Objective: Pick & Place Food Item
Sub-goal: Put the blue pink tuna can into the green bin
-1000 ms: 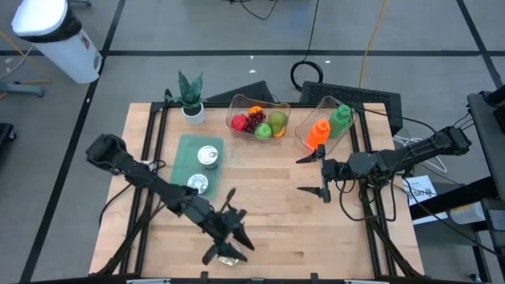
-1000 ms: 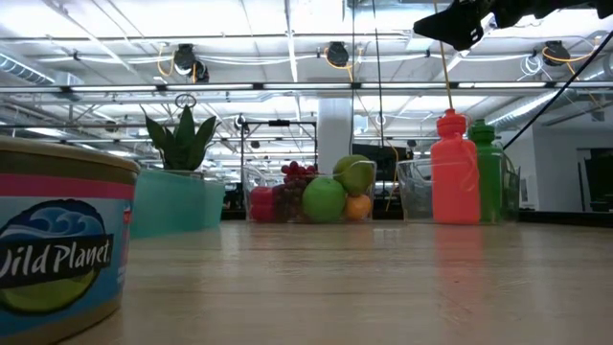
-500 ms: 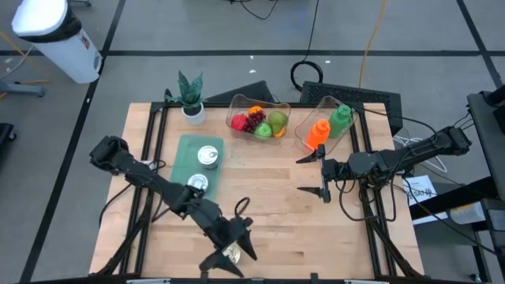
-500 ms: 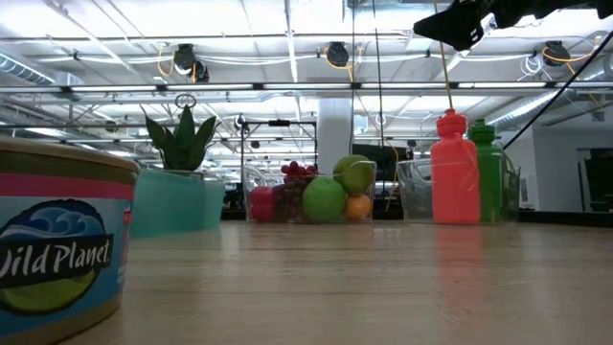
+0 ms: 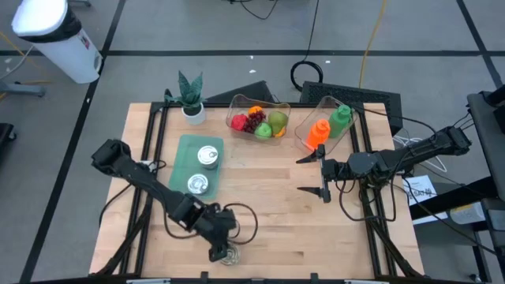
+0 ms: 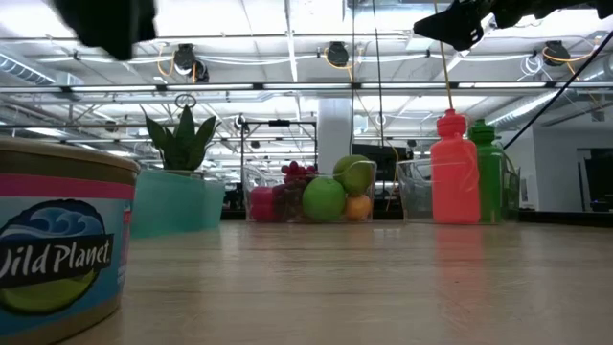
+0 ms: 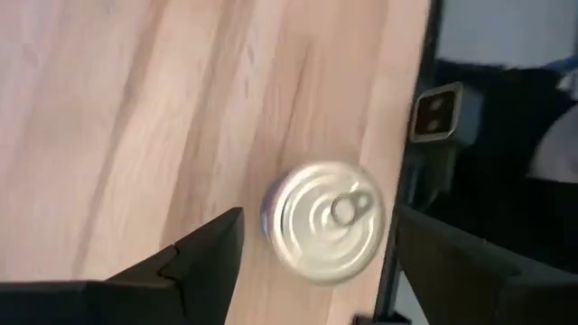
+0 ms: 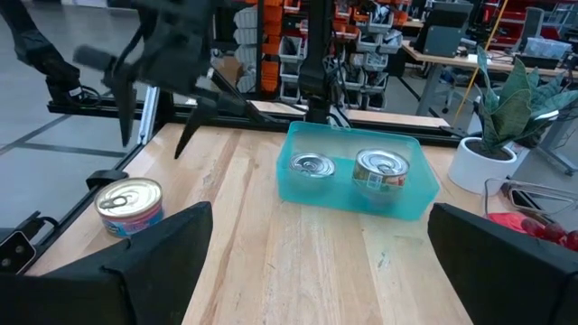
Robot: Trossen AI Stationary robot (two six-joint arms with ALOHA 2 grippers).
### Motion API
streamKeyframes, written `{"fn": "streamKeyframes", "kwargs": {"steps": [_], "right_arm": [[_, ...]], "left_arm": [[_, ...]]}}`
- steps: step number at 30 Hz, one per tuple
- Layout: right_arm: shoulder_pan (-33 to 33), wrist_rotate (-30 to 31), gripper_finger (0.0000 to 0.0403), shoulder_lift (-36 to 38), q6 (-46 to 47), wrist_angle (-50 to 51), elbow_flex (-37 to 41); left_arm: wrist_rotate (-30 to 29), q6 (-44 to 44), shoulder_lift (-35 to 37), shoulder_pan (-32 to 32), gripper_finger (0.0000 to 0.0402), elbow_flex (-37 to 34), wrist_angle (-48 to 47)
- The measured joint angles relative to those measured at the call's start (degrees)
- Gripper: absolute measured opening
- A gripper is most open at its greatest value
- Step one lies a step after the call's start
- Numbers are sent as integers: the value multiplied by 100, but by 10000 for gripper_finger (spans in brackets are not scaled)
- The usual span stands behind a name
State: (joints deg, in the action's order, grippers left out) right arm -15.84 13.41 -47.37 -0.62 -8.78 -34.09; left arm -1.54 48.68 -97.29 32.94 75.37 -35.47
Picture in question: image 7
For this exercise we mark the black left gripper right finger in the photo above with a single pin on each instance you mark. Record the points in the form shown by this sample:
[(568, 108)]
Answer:
[(460, 280)]

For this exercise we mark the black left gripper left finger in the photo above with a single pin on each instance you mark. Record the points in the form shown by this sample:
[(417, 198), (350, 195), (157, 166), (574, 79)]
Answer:
[(189, 280)]

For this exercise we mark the blue Wild Planet can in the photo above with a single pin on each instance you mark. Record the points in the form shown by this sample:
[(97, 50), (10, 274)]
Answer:
[(325, 221)]

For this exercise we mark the grey seat cushion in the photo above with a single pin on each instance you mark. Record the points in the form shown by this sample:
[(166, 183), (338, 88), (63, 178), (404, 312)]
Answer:
[(555, 149)]

